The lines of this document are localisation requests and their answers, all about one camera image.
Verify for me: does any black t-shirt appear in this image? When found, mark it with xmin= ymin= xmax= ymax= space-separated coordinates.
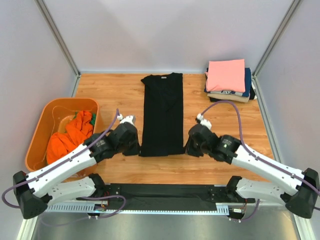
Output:
xmin=140 ymin=72 xmax=185 ymax=157
xmin=249 ymin=85 xmax=257 ymax=100

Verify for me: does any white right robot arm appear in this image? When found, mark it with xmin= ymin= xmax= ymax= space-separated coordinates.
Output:
xmin=187 ymin=123 xmax=320 ymax=219

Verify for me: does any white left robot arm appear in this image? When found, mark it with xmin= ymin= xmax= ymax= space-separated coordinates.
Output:
xmin=13 ymin=122 xmax=138 ymax=220

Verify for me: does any orange t-shirt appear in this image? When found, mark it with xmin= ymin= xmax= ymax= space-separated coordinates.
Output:
xmin=46 ymin=110 xmax=94 ymax=165

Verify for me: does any beige folded t-shirt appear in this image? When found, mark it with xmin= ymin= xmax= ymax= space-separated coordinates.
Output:
xmin=207 ymin=93 xmax=250 ymax=103

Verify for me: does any black cloth strip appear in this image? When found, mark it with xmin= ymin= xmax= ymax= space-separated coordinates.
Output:
xmin=108 ymin=183 xmax=217 ymax=210

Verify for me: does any white printed folded t-shirt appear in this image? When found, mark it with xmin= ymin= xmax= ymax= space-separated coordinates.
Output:
xmin=209 ymin=90 xmax=250 ymax=97

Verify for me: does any black folded t-shirt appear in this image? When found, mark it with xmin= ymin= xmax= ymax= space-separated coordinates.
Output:
xmin=249 ymin=85 xmax=257 ymax=100

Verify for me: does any pink folded t-shirt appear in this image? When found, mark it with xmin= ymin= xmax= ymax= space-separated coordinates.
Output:
xmin=206 ymin=59 xmax=246 ymax=93

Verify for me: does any orange plastic basket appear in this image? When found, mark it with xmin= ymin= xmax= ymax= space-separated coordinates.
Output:
xmin=25 ymin=97 xmax=104 ymax=172

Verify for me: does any navy folded t-shirt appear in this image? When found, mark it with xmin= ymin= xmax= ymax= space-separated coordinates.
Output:
xmin=242 ymin=67 xmax=252 ymax=98

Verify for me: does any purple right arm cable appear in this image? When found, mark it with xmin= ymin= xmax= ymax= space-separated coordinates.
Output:
xmin=196 ymin=100 xmax=320 ymax=223

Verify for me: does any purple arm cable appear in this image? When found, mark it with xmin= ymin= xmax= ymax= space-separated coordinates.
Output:
xmin=1 ymin=108 xmax=127 ymax=227
xmin=196 ymin=100 xmax=320 ymax=223

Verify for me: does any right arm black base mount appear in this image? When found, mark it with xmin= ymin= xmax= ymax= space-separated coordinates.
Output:
xmin=208 ymin=176 xmax=256 ymax=204

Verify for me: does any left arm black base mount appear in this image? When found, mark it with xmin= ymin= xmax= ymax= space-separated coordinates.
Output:
xmin=76 ymin=173 xmax=111 ymax=201

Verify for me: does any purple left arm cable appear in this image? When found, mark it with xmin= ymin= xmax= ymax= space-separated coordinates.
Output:
xmin=1 ymin=108 xmax=127 ymax=227

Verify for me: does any aluminium front rail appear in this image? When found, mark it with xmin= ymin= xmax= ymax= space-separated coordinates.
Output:
xmin=44 ymin=183 xmax=288 ymax=207

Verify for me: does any slotted grey cable duct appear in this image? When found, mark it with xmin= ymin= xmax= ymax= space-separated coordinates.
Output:
xmin=45 ymin=201 xmax=241 ymax=216

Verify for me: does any right aluminium frame post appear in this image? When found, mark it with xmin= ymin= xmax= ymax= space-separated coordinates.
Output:
xmin=251 ymin=0 xmax=303 ymax=186

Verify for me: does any aluminium frame post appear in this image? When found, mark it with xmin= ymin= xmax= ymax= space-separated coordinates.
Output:
xmin=34 ymin=0 xmax=81 ymax=97
xmin=251 ymin=0 xmax=303 ymax=186

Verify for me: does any left aluminium frame post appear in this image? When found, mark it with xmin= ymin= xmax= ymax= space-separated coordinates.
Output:
xmin=34 ymin=0 xmax=81 ymax=97

